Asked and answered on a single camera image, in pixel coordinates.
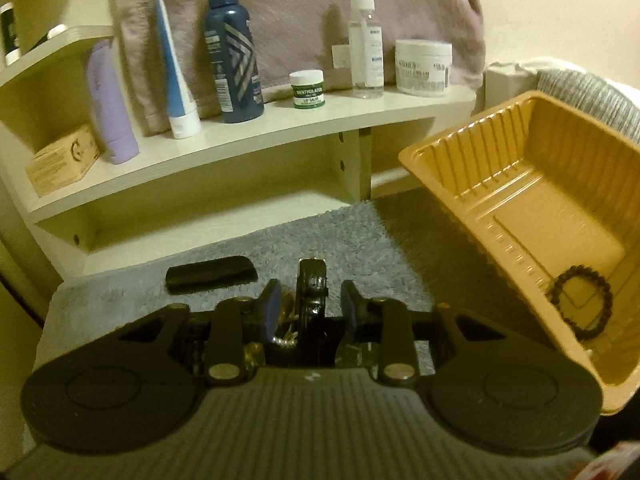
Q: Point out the mauve fleece towel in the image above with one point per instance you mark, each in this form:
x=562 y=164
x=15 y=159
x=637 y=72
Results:
x=288 y=35

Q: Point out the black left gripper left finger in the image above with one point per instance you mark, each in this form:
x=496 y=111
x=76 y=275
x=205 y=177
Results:
x=235 y=323

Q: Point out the white blue tube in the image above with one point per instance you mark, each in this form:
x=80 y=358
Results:
x=181 y=108

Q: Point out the black flat case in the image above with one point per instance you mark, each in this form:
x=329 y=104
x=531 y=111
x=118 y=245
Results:
x=210 y=274

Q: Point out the lavender tube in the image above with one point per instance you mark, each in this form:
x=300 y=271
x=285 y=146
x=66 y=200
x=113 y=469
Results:
x=114 y=127

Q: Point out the clear spray bottle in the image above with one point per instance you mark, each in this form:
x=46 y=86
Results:
x=366 y=51

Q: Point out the white black tube upright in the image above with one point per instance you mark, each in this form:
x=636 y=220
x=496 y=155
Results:
x=11 y=45

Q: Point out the cream wooden shelf unit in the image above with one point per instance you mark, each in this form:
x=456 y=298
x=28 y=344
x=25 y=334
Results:
x=226 y=181

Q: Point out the small green balm jar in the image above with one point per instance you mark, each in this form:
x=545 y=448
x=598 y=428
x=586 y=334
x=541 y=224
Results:
x=308 y=89

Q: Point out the orange plastic tray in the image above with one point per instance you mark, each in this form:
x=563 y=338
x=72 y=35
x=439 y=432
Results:
x=551 y=196

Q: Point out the dark blue spray bottle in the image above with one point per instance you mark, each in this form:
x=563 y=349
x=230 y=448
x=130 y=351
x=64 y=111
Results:
x=232 y=55

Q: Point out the black white tube lying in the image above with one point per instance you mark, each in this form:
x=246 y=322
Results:
x=50 y=34

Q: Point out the grey woven pillow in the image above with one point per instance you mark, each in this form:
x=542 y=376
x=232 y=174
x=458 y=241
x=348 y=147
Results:
x=594 y=96

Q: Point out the small cardboard box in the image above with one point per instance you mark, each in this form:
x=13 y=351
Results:
x=64 y=161

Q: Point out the white cream jar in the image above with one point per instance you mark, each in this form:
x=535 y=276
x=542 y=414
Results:
x=423 y=67

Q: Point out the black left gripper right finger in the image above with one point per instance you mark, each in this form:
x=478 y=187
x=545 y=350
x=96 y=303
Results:
x=387 y=323

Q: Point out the grey fluffy mat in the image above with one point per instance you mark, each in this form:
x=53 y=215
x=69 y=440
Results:
x=401 y=246

